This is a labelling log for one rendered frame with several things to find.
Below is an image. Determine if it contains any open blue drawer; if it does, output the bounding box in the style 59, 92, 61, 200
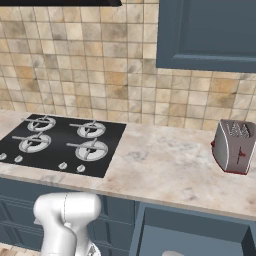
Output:
128, 201, 256, 256

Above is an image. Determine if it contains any black hob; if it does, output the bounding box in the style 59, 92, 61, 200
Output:
0, 113, 128, 179

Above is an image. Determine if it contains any grey toaster with red trim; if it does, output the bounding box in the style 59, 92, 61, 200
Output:
210, 119, 256, 176

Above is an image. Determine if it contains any blue base cupboard front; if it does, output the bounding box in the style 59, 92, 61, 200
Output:
0, 176, 141, 256

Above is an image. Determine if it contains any black extractor hood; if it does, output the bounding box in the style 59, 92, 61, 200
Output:
0, 0, 123, 8

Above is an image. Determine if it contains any blue wall cupboard door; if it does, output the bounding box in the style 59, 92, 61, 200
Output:
155, 0, 256, 74

